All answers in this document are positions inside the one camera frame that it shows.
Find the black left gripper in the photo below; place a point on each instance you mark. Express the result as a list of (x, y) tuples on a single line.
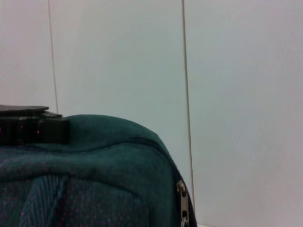
[(9, 130)]

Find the dark blue insulated lunch bag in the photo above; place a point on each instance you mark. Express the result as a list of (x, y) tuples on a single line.
[(106, 177)]

